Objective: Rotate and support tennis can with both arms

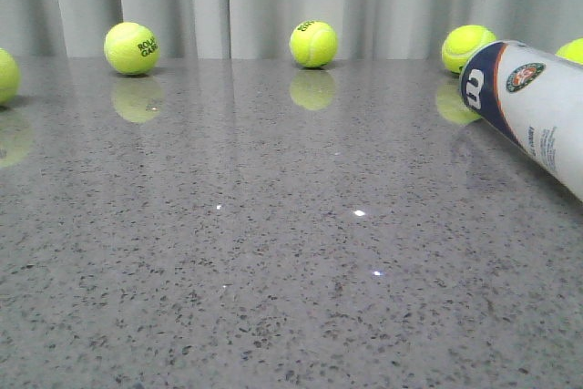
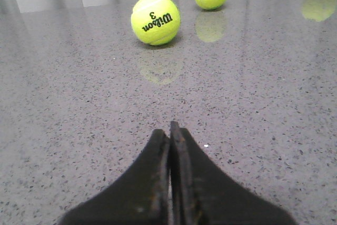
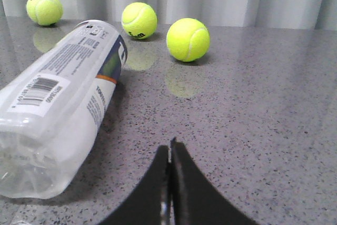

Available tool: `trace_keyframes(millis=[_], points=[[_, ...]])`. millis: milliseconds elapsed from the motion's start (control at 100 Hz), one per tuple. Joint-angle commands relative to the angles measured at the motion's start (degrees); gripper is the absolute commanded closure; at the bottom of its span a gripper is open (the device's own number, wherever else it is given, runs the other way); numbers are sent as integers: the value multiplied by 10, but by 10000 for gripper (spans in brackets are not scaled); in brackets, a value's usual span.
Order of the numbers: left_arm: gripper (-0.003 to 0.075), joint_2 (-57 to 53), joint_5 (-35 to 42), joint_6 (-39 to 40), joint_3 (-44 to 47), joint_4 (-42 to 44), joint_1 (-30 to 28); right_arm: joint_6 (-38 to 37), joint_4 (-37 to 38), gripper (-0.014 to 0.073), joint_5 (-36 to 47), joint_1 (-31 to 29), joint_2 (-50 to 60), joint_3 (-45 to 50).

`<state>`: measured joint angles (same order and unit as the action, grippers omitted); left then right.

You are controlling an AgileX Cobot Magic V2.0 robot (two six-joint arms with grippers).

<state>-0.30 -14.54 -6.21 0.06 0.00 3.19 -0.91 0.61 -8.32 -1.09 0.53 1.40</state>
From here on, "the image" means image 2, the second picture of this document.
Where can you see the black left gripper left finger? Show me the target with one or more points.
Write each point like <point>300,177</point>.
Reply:
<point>138,196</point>

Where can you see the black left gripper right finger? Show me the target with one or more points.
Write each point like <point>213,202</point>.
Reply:
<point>204,194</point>

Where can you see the Wilson 3 yellow tennis ball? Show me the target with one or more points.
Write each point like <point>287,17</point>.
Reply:
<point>155,22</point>

